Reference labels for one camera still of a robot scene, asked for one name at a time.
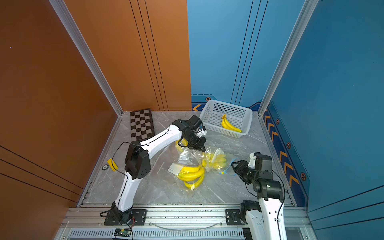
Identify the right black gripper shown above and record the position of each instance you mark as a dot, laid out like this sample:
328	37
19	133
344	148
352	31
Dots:
240	168

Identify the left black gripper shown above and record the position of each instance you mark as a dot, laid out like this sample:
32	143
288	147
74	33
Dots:
201	145

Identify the bagged banana bunch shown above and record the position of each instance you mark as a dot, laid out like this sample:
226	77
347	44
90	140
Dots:
216	160
191	176
181	144

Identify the yellow banana bunch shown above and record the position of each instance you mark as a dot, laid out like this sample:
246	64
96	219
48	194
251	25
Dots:
227	125

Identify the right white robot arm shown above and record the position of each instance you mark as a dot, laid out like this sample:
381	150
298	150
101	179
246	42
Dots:
265	216

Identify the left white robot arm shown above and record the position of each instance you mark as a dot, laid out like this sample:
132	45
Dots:
138	166

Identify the white plastic basket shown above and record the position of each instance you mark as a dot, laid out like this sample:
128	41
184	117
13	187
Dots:
227	119

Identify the brown checkered chessboard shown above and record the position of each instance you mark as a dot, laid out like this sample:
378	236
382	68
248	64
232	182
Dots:
142	127

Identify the small yellow block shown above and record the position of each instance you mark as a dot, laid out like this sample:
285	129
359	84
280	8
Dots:
112	165

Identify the small round metal disc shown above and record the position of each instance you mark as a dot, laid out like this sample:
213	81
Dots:
105	167

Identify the left green circuit board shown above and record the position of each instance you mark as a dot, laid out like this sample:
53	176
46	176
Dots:
123	233

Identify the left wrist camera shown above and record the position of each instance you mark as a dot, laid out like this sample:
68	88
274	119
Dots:
201	132

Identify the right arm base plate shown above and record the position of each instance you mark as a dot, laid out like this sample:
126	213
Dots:
235	217

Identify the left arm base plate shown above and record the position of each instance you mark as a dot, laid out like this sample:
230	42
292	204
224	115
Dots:
134	217

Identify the aluminium front rail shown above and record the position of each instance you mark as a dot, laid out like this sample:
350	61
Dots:
166	216

